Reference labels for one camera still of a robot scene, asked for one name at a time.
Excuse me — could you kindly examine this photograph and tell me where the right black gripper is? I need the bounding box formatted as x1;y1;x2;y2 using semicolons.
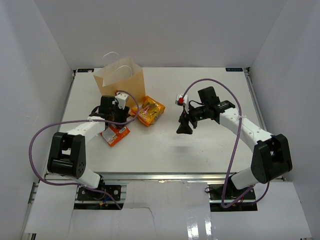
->
176;103;209;135

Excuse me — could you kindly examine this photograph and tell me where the orange snack packet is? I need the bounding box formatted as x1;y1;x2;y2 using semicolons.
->
100;125;130;147

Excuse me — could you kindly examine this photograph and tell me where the large yellow snack bag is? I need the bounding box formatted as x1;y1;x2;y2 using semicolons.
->
129;96;166;127

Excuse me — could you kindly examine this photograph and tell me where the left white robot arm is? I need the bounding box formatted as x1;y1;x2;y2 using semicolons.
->
47;92;130;200

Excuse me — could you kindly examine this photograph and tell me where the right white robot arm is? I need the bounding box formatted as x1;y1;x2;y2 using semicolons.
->
175;86;293;200

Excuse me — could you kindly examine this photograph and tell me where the brown paper bag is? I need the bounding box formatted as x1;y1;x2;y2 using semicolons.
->
93;51;146;104

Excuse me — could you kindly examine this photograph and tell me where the white front cover panel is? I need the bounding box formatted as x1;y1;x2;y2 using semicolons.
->
25;181;312;240

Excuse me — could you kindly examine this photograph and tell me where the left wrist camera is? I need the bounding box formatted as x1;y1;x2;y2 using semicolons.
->
114;92;129;110

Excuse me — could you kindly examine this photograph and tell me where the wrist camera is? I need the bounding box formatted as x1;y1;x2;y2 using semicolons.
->
175;94;189;114
114;92;129;110

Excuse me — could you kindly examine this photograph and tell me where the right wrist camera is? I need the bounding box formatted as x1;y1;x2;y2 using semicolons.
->
175;94;189;114

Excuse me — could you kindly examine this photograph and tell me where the aluminium table rail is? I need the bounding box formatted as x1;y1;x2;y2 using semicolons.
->
98;172;226;181

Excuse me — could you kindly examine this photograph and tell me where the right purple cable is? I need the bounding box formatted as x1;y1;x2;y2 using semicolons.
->
183;78;271;209

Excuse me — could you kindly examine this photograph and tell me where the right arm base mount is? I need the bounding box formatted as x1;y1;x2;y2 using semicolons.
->
204;184;258;213

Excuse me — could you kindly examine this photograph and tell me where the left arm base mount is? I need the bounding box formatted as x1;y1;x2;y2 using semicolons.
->
74;184;124;211

